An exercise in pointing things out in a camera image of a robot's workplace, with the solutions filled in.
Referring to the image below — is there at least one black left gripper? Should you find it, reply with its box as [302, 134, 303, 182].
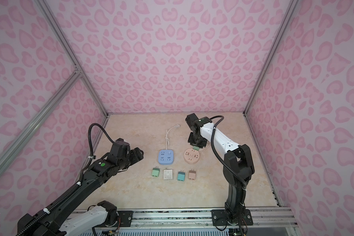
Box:
[119, 148, 148, 172]

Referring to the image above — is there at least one pink plug adapter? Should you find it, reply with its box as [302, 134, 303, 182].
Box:
[188, 170, 196, 180]

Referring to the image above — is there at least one teal plug adapter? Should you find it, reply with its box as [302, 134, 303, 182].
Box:
[177, 171, 185, 182]

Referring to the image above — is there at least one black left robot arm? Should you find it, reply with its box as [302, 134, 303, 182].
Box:
[17, 123, 144, 236]

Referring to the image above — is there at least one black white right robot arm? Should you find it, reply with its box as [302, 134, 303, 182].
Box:
[185, 113, 255, 225]

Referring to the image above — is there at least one light green plug adapter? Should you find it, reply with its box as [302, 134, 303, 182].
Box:
[151, 167, 160, 177]

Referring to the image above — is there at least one white plug adapter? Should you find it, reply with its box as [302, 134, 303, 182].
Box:
[163, 169, 173, 180]

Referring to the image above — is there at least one pink round power strip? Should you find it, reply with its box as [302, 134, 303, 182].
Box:
[183, 148, 200, 164]

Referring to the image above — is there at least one blue square power strip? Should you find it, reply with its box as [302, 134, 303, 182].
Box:
[158, 149, 174, 165]

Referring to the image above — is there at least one white power strip cable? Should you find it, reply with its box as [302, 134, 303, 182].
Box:
[164, 123, 181, 150]

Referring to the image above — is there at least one left aluminium corner post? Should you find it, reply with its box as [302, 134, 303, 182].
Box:
[34, 0, 109, 118]

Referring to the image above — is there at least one aluminium corner post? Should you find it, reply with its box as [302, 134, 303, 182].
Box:
[243, 0, 301, 117]
[34, 0, 109, 118]

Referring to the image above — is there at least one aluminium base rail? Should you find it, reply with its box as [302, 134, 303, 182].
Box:
[55, 207, 301, 236]

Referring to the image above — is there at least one left aluminium frame beam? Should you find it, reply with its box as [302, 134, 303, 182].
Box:
[0, 70, 81, 178]

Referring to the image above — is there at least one right aluminium corner post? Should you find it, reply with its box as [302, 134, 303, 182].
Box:
[243, 0, 301, 117]

